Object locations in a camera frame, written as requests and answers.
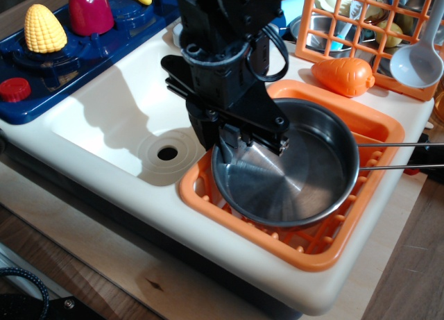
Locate light blue plastic cup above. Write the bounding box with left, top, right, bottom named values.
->
left=277, top=0, right=305, bottom=28

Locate stainless steel pan wire handle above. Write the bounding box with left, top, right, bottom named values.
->
left=210, top=97, right=444, bottom=230

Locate grey plastic ladle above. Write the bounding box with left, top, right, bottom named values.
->
left=389, top=0, right=443, bottom=89

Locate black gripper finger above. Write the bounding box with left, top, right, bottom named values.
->
left=219, top=124, right=253, bottom=164
left=186, top=101, right=219, bottom=151

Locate red toy pepper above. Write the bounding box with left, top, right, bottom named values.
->
left=68, top=0, right=114, bottom=36

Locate red stove knob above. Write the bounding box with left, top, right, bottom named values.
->
left=0, top=77, right=32, bottom=103

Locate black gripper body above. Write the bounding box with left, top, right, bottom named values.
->
left=161, top=0, right=289, bottom=155

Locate black braided cable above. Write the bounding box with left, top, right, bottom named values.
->
left=0, top=267, right=49, bottom=320

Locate navy blue toy stove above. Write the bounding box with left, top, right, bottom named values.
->
left=1, top=0, right=180, bottom=125

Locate orange plastic drying rack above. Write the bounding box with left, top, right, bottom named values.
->
left=179, top=80, right=404, bottom=272

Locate yellow toy corn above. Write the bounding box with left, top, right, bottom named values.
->
left=24, top=4, right=68, bottom=53

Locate black clamp right edge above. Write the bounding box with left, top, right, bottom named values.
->
left=404, top=143, right=443, bottom=183

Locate orange lattice basket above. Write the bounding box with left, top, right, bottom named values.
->
left=296, top=0, right=438, bottom=101

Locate cream toy sink unit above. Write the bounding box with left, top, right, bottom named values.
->
left=0, top=7, right=435, bottom=317

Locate orange toy carrot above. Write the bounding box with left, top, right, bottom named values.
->
left=311, top=58, right=375, bottom=98

